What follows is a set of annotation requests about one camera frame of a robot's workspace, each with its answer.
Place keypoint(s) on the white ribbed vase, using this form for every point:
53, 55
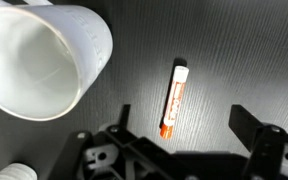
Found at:
15, 172

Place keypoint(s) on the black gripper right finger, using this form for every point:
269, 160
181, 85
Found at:
267, 150

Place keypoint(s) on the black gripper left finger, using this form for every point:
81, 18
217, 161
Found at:
140, 150

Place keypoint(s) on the white plastic cup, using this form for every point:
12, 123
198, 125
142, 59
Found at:
27, 66

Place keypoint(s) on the orange white marker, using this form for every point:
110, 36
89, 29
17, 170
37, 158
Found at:
174, 100

